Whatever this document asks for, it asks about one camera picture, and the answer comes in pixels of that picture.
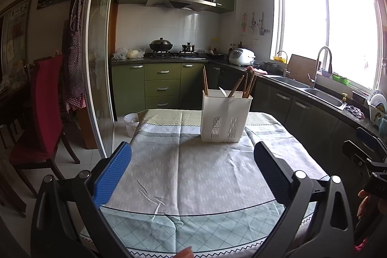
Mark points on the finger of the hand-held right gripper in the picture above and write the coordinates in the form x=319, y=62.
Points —
x=355, y=150
x=367, y=138

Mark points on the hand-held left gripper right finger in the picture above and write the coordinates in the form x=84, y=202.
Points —
x=272, y=176

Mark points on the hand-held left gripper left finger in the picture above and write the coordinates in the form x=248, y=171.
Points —
x=112, y=176

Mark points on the white plastic utensil holder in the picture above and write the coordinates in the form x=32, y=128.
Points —
x=226, y=113

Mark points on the wooden chopstick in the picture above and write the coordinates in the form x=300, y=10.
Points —
x=249, y=85
x=206, y=84
x=235, y=86
x=204, y=79
x=253, y=83
x=245, y=84

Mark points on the person's right hand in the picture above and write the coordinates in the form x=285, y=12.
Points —
x=363, y=203

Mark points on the person's left hand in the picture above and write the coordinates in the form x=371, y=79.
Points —
x=184, y=253

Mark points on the dish rack with dishes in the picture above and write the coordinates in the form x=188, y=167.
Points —
x=378, y=113

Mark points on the dark crumpled rag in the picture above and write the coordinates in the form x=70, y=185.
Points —
x=354, y=111

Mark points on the gold soap dispenser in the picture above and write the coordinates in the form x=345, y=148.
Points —
x=344, y=97

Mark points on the white waste bin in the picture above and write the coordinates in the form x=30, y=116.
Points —
x=131, y=125

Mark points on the patterned grey green tablecloth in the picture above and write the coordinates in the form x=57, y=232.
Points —
x=211, y=170

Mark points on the steel double sink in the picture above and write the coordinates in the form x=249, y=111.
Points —
x=320, y=94

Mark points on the green plastic item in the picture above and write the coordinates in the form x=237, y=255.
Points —
x=341, y=79

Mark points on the dark green counter cabinets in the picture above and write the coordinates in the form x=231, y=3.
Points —
x=302, y=113

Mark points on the tall steel faucet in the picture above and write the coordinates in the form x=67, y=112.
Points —
x=322, y=58

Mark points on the brown cutting board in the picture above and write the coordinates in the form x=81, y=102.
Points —
x=302, y=69

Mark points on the green lower drawer cabinets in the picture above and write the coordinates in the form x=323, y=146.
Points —
x=161, y=88

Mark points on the kitchen window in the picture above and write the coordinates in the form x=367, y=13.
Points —
x=326, y=40

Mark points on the red checked towel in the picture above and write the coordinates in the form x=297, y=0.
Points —
x=257, y=70

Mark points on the red upholstered wooden chair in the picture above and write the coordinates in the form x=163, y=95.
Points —
x=48, y=88

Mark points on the black cooking pot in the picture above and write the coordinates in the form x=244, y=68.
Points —
x=270, y=67

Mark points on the small steel faucet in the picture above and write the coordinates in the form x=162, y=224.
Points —
x=284, y=64

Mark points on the yellow sponge holder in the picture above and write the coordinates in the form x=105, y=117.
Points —
x=279, y=59

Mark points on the checked hanging apron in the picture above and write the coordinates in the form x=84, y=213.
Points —
x=72, y=64

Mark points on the white plastic bag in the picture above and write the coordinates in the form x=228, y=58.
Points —
x=119, y=55

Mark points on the white rice cooker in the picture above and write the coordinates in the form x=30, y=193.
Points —
x=242, y=57

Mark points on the pale dough in bag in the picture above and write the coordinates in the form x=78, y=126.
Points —
x=134, y=54

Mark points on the frosted glass sliding door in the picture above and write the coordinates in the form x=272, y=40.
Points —
x=99, y=49

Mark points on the seasoning bottles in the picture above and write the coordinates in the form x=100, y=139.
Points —
x=234, y=48

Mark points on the frying pan with food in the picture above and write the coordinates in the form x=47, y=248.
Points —
x=215, y=55

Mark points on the black gas stove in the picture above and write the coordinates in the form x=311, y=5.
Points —
x=177, y=55

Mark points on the black wok with lid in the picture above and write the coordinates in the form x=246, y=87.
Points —
x=161, y=45

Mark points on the steel pot with lid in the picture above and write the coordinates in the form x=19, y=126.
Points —
x=188, y=48

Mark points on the hanging wall utensils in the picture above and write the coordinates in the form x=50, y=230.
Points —
x=255, y=23

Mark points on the framed wall calendar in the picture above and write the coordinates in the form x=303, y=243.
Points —
x=15, y=34

